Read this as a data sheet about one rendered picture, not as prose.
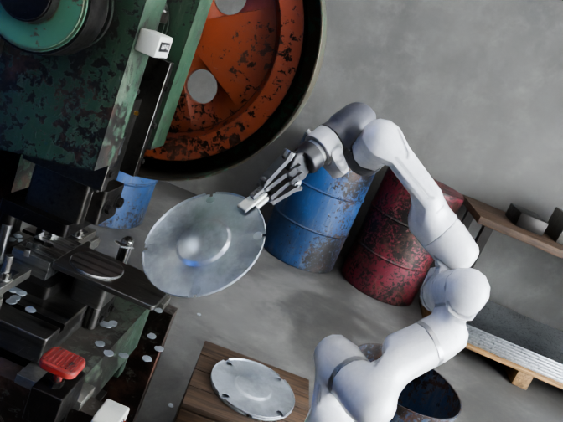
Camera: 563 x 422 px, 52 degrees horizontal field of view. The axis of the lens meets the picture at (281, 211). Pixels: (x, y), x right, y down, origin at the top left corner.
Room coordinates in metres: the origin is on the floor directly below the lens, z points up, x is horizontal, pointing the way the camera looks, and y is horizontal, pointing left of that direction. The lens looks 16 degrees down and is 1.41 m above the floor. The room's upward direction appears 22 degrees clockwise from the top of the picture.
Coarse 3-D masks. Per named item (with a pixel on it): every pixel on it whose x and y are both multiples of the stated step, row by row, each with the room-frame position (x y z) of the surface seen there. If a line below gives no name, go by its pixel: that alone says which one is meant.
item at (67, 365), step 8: (48, 352) 0.87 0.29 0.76; (56, 352) 0.88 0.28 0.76; (64, 352) 0.89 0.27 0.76; (40, 360) 0.85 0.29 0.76; (48, 360) 0.85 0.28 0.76; (56, 360) 0.86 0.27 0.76; (64, 360) 0.87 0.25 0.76; (72, 360) 0.88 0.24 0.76; (80, 360) 0.89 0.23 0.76; (48, 368) 0.84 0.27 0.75; (56, 368) 0.84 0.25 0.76; (64, 368) 0.85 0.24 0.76; (72, 368) 0.86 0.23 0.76; (80, 368) 0.87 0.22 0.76; (56, 376) 0.86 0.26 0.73; (64, 376) 0.84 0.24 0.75; (72, 376) 0.85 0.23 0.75
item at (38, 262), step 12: (36, 240) 1.22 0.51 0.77; (48, 240) 1.23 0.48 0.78; (60, 240) 1.25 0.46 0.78; (72, 240) 1.28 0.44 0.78; (12, 252) 1.14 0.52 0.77; (36, 252) 1.16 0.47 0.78; (48, 252) 1.18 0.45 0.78; (60, 252) 1.20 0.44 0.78; (12, 264) 1.14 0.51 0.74; (24, 264) 1.14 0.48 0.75; (36, 264) 1.13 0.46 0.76; (48, 264) 1.13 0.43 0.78; (36, 276) 1.13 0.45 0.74; (48, 276) 1.14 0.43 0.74
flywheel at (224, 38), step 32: (256, 0) 1.57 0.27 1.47; (288, 0) 1.53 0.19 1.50; (224, 32) 1.57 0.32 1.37; (256, 32) 1.57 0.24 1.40; (288, 32) 1.53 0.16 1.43; (192, 64) 1.57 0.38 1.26; (224, 64) 1.57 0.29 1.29; (256, 64) 1.57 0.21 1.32; (288, 64) 1.53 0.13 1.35; (224, 96) 1.57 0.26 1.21; (256, 96) 1.53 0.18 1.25; (288, 96) 1.62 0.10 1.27; (192, 128) 1.57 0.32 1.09; (224, 128) 1.53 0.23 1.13; (256, 128) 1.53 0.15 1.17
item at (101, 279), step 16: (64, 256) 1.19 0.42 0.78; (80, 256) 1.21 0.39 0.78; (96, 256) 1.24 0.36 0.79; (64, 272) 1.14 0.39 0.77; (80, 272) 1.15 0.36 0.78; (96, 272) 1.17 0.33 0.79; (112, 272) 1.20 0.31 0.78; (128, 272) 1.24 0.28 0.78; (80, 288) 1.16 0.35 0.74; (96, 288) 1.15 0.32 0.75; (112, 288) 1.14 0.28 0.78; (128, 288) 1.16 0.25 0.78; (144, 288) 1.19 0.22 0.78; (96, 304) 1.15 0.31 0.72; (112, 304) 1.24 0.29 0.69; (144, 304) 1.13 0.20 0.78; (96, 320) 1.16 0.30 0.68
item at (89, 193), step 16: (128, 128) 1.25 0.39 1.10; (32, 176) 1.14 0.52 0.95; (48, 176) 1.14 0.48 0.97; (32, 192) 1.14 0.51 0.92; (48, 192) 1.14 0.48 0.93; (64, 192) 1.13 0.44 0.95; (80, 192) 1.13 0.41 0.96; (96, 192) 1.15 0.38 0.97; (112, 192) 1.19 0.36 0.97; (48, 208) 1.13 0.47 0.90; (64, 208) 1.13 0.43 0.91; (80, 208) 1.13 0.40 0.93; (96, 208) 1.16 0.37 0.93; (112, 208) 1.18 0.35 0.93; (96, 224) 1.16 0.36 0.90
